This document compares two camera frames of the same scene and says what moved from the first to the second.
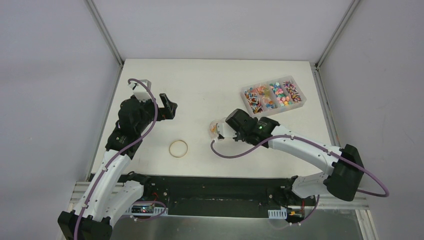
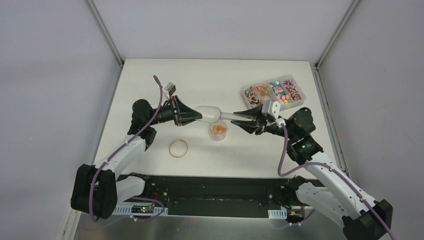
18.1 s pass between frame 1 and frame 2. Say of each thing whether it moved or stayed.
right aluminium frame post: stayed
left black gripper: moved
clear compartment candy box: stayed
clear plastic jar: stayed
